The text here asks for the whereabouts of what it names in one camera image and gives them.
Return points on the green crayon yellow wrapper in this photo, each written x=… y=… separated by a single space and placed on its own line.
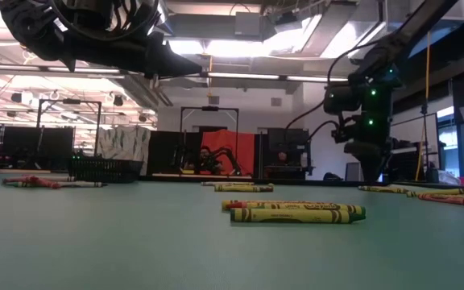
x=316 y=207
x=288 y=216

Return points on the person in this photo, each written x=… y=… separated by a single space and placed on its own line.
x=282 y=156
x=205 y=155

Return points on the orange crayon yellow wrapper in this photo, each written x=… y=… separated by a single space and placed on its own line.
x=280 y=201

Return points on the black plastic basket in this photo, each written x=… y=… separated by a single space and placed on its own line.
x=103 y=171

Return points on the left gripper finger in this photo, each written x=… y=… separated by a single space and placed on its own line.
x=171 y=64

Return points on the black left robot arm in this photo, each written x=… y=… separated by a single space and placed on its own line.
x=26 y=24

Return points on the black background robot arm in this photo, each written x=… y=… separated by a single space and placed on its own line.
x=229 y=151

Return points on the black gantry frame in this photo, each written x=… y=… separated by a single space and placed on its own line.
x=71 y=101
x=210 y=108

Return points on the white crayon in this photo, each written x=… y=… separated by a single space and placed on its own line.
x=83 y=185

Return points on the black table frame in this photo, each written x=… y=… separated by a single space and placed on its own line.
x=296 y=181

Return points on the black partition panel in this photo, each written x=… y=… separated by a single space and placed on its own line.
x=55 y=141
x=161 y=151

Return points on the grey ceiling box unit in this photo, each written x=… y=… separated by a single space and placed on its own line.
x=248 y=24

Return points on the orange backdrop cloth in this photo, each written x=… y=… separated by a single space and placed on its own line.
x=232 y=139

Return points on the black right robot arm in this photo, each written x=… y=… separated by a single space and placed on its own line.
x=417 y=24

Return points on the long ceiling light strip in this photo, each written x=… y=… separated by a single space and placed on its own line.
x=248 y=75

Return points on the red crayon yellow wrapper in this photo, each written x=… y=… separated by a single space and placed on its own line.
x=236 y=205

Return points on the grey trash bin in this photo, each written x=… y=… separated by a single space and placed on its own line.
x=350 y=171

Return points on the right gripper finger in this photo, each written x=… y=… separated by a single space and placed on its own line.
x=373 y=169

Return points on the pink striped crayon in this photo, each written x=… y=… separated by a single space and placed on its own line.
x=453 y=200

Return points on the white patterned curtain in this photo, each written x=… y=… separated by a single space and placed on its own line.
x=123 y=145

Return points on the black equipment cabinet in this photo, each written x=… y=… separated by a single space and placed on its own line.
x=288 y=139

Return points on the green table mat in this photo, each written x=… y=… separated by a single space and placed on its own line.
x=95 y=241

